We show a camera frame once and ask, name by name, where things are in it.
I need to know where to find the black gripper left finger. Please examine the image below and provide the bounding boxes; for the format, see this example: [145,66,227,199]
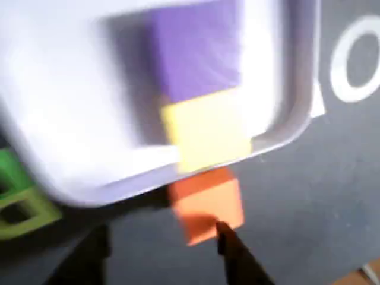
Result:
[47,224,113,285]

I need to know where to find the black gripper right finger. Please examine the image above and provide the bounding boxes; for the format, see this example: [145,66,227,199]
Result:
[215,221,276,285]

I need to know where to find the orange block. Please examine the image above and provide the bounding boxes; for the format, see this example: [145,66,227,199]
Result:
[167,167,246,248]

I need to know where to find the white rounded tray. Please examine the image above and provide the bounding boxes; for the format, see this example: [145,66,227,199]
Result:
[0,0,323,208]

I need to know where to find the dark mat with WOWROBO print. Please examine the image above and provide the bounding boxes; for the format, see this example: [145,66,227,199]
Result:
[0,0,380,285]

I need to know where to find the yellow block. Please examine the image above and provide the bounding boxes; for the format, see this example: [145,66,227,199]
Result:
[161,88,253,173]

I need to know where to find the purple block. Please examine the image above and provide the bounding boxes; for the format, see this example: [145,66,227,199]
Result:
[142,0,244,106]

